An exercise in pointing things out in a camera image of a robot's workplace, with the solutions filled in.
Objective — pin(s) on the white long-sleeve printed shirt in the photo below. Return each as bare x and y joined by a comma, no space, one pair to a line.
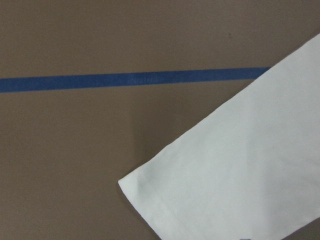
248,171

